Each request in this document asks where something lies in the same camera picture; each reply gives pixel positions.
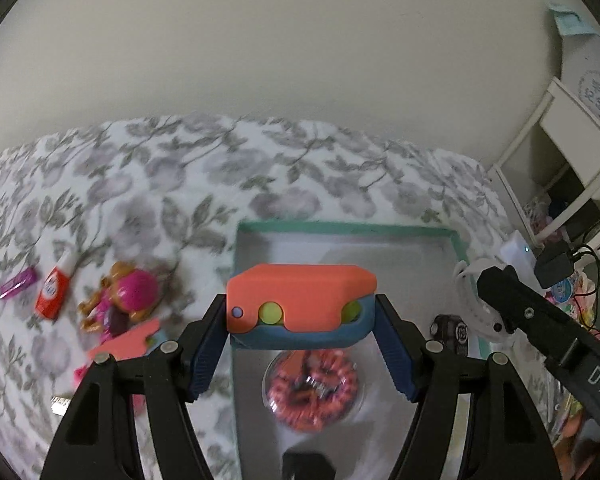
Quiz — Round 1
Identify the clear case of orange hair ties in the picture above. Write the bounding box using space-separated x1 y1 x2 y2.
261 350 367 432

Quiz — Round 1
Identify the orange and blue folding toy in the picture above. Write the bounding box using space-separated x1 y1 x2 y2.
226 263 378 350

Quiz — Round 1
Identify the black plug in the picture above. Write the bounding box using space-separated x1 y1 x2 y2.
536 241 575 290

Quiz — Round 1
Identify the white shelf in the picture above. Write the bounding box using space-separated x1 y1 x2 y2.
485 77 600 261

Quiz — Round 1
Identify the teal-rimmed white tray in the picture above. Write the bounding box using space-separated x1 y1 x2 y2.
232 221 473 480

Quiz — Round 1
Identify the white power device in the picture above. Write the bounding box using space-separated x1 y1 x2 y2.
499 231 537 283

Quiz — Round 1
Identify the teal sticky note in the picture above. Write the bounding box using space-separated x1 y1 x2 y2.
547 1 598 37

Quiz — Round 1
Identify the round wall sticker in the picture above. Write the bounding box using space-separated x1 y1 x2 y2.
575 69 600 128

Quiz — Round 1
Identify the grey floral blanket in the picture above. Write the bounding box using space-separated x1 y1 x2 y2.
0 112 511 480

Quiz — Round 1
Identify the black cable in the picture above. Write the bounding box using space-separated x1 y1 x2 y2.
570 244 600 343

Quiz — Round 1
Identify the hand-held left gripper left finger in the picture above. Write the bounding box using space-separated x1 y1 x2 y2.
40 294 228 480

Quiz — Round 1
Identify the pink and blue toy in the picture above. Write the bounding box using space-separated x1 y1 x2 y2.
75 316 163 386

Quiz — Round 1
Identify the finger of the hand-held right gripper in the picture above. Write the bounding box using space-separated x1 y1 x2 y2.
476 266 582 362

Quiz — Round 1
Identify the purple lip balm tube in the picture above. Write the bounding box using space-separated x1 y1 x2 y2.
0 267 37 300

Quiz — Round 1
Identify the red and white glue bottle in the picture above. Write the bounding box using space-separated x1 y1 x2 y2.
34 251 76 321

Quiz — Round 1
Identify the pink doll figure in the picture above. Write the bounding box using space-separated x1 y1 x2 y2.
77 260 161 338

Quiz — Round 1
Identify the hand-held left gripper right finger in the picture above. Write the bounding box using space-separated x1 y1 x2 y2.
375 294 563 480

